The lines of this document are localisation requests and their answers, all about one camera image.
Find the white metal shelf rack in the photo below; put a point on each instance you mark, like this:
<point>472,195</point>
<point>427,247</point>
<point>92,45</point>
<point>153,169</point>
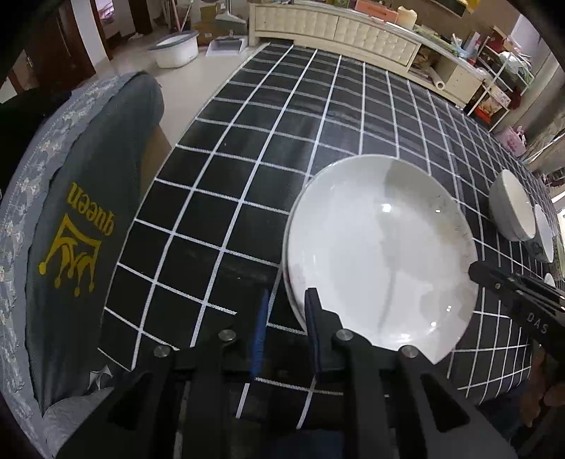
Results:
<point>503,84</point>

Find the white floral ceramic bowl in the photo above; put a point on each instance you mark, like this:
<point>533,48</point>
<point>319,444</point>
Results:
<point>507,212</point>

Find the blue-grey floral quilted sofa cover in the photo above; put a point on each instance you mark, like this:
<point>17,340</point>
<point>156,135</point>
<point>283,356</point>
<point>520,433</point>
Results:
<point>17,247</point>

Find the grey floral bedding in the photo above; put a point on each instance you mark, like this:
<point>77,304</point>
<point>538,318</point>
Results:
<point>106,167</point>

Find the cardboard box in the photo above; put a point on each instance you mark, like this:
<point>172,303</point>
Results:
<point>207,28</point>

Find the large white ceramic plate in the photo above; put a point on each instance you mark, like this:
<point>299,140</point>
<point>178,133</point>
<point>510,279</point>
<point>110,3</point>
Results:
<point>285,265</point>
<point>379,247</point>

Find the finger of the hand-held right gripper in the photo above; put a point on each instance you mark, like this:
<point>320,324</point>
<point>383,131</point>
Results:
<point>490,276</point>

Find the person's right hand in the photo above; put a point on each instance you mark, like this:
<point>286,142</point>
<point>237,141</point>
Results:
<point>536,388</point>

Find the black white checked tablecloth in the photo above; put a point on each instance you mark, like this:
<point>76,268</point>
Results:
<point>247,176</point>

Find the grey dustpan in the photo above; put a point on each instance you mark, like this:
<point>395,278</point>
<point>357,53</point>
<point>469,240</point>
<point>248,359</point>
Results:
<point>227,47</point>

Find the white plastic basin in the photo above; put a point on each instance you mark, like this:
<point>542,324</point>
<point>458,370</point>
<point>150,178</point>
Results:
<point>174,50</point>

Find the white tufted low cabinet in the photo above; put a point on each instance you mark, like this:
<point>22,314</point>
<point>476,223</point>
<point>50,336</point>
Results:
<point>335,31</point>

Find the white paper roll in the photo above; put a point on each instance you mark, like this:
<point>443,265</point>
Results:
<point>438,78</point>

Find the white bowl dark patterned rim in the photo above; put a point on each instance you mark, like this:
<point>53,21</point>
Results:
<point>544,234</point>

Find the pink bag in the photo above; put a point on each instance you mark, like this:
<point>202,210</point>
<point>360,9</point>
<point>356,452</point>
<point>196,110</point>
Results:
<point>513,141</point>

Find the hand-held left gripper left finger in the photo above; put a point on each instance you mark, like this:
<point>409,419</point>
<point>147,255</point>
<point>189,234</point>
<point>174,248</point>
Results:
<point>260,340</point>

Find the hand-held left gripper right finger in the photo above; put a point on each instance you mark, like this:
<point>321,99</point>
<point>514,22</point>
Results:
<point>313,340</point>

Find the cream jar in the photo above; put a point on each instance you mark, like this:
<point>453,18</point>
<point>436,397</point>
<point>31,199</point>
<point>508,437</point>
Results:
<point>407,17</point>

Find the brown wooden cabinet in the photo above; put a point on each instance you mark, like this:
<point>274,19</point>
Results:
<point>66,39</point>

